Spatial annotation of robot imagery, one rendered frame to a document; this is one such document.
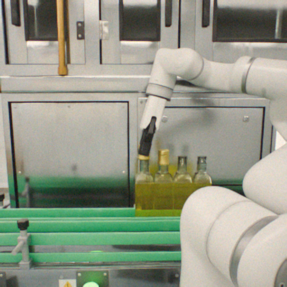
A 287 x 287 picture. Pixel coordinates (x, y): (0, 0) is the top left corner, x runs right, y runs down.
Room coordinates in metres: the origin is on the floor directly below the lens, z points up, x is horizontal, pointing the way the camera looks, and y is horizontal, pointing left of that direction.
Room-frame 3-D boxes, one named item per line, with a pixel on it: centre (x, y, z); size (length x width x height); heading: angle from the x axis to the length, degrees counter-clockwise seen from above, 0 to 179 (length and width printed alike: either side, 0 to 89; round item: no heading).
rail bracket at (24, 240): (0.60, 0.30, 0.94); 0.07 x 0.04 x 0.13; 2
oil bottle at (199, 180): (0.79, -0.18, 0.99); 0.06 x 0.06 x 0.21; 1
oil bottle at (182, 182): (0.79, -0.12, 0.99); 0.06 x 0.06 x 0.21; 2
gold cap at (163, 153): (0.79, -0.06, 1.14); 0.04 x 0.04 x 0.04
